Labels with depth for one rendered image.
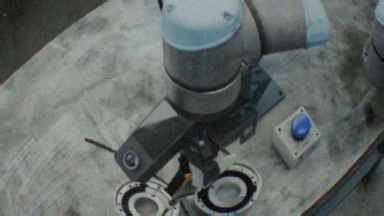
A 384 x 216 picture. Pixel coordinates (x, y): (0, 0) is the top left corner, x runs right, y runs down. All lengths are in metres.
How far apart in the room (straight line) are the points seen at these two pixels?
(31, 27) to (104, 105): 1.32
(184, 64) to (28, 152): 0.54
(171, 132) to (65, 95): 0.43
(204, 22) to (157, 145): 0.21
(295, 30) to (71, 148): 0.56
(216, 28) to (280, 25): 0.08
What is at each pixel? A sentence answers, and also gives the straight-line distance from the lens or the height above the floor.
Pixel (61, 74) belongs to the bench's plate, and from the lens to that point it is 1.18.
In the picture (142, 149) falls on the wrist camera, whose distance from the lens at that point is 0.77.
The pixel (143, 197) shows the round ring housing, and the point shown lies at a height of 0.83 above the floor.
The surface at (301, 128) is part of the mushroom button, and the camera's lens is 1.02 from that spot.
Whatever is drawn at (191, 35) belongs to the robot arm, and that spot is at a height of 1.27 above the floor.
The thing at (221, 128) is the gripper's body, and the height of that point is 1.07.
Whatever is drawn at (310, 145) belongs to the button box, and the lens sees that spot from 1.04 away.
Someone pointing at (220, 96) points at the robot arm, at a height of 1.16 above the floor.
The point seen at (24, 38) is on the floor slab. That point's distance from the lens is 2.36.
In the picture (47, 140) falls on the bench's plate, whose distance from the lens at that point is 1.11.
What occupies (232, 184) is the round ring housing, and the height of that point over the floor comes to 0.82.
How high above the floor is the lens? 1.76
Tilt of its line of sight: 60 degrees down
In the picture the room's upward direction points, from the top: 2 degrees counter-clockwise
